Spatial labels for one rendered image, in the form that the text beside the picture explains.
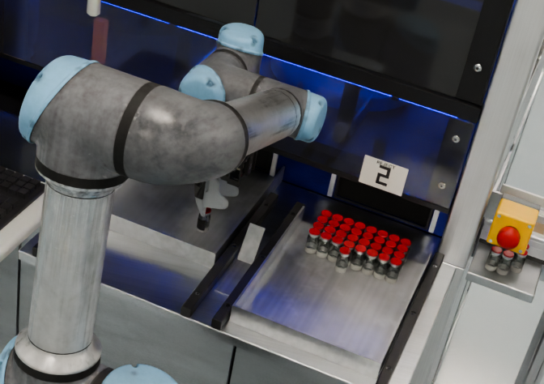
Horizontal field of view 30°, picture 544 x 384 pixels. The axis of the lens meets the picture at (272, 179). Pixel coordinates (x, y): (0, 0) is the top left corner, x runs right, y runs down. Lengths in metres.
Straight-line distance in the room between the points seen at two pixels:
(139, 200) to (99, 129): 0.79
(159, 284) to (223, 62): 0.42
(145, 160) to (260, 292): 0.66
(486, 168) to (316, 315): 0.40
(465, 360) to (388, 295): 1.32
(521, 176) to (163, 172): 3.05
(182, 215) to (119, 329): 0.54
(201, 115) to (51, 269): 0.29
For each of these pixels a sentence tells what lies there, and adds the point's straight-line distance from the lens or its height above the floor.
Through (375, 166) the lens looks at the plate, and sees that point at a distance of 1.89.
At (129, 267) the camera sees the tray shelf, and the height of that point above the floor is 0.88.
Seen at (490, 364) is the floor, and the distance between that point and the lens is 3.16.
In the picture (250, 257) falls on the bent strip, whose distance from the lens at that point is 1.83.
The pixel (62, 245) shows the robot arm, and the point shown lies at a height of 1.21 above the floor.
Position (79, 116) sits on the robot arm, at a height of 1.40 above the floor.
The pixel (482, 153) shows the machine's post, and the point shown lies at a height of 1.13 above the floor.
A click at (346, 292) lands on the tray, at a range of 1.81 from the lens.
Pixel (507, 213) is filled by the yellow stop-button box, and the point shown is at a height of 1.03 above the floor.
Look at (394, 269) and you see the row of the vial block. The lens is 1.84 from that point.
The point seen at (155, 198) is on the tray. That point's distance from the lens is 1.95.
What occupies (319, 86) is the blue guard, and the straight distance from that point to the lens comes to 1.85.
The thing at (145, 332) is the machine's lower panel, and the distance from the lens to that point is 2.35.
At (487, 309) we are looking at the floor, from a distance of 3.36.
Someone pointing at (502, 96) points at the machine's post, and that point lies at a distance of 1.77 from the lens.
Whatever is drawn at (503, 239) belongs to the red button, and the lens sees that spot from 1.86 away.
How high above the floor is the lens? 2.00
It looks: 33 degrees down
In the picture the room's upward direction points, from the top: 11 degrees clockwise
